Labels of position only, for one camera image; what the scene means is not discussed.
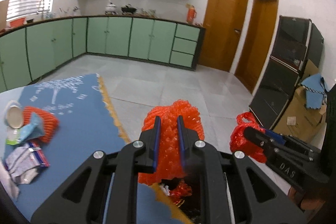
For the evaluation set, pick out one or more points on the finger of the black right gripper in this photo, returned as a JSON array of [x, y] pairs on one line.
[[269, 149], [278, 139]]

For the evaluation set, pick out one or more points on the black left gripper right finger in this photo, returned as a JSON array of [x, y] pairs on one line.
[[233, 188]]

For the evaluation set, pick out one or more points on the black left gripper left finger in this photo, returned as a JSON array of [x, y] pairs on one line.
[[104, 188]]

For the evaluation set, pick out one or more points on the red plastic bag small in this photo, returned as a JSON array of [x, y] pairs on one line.
[[238, 142]]

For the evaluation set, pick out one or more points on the orange foam fruit net ball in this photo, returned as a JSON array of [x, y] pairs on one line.
[[169, 162]]

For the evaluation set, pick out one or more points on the orange foam net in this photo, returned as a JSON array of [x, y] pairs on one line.
[[49, 122]]

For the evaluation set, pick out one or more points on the white plastic bag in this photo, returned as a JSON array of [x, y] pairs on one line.
[[9, 185]]

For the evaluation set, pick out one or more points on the blue white paper cup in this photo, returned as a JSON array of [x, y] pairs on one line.
[[13, 115]]

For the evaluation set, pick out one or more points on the red plastic bag large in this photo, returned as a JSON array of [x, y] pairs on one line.
[[177, 190]]

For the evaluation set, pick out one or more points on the green lower kitchen cabinets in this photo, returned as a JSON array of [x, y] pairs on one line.
[[32, 51]]

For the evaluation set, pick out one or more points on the person's right hand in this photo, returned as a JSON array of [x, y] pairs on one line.
[[304, 203]]

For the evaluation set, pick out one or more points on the cardboard box on floor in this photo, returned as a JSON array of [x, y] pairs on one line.
[[300, 121]]

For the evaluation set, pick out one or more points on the blue cloth on box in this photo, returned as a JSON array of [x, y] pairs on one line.
[[316, 91]]

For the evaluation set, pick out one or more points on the silver foil wrapper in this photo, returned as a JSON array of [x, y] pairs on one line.
[[25, 162]]

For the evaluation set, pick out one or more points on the blue white snack wrapper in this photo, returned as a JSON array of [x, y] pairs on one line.
[[34, 129]]

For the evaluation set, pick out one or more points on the brown wooden door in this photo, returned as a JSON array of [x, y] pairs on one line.
[[224, 20], [257, 42]]

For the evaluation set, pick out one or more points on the black glass cabinet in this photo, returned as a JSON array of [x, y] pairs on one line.
[[298, 41]]

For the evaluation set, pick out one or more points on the red thermos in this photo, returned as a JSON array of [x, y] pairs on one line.
[[191, 14]]

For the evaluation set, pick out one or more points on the black wok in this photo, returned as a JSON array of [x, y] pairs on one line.
[[128, 10]]

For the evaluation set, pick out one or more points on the white cooking pot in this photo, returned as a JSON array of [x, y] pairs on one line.
[[110, 9]]

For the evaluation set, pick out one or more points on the red basin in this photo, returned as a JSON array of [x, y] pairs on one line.
[[17, 22]]

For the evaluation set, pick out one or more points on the silver sink faucet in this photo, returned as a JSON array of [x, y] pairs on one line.
[[41, 9]]

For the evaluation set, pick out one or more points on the brown cardboard box on counter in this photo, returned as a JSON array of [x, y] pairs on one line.
[[3, 14]]

